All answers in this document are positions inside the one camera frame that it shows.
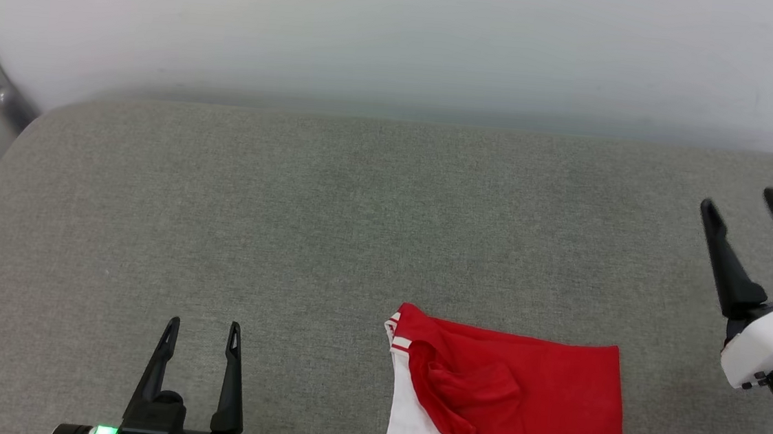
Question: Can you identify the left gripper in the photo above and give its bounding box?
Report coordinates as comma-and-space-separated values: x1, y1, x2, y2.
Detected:
51, 307, 252, 434

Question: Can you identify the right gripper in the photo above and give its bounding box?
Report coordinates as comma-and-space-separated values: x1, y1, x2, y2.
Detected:
686, 182, 773, 393

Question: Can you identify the grey metal bar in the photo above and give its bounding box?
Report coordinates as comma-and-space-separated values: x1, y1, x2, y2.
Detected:
0, 7, 49, 136

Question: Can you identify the red and white garment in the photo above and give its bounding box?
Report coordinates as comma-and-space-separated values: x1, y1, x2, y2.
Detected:
375, 301, 639, 434

